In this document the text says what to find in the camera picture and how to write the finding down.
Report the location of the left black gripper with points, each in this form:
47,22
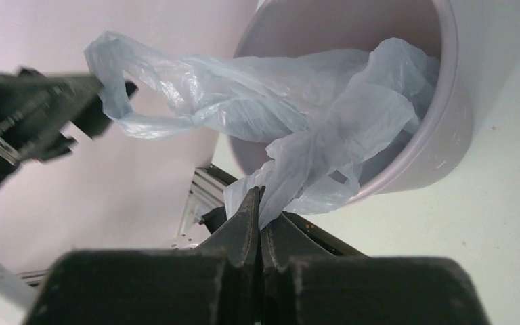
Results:
34,107

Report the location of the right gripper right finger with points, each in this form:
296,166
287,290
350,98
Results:
306,284

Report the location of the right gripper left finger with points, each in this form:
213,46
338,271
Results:
214,283

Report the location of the light blue plastic trash bag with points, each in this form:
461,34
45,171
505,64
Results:
323,116

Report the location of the grey cylindrical trash bin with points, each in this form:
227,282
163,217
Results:
297,28

